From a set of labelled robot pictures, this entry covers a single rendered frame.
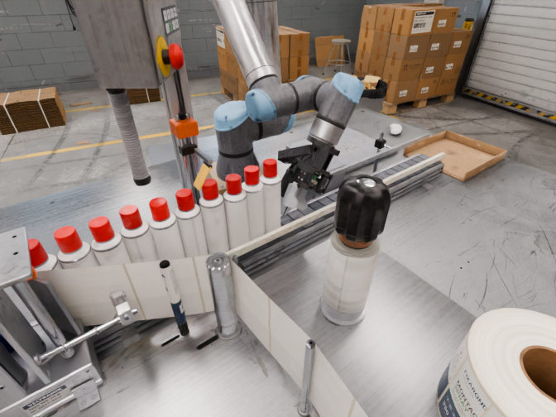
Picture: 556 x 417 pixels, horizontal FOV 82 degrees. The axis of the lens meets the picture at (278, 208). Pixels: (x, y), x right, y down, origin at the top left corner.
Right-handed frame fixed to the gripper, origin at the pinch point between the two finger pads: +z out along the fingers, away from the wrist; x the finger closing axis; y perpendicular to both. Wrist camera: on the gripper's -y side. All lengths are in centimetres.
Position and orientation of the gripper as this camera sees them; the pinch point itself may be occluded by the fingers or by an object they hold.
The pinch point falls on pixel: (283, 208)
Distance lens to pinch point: 83.6
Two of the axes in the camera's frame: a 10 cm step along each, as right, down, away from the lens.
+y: 5.9, 4.8, -6.6
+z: -4.0, 8.7, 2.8
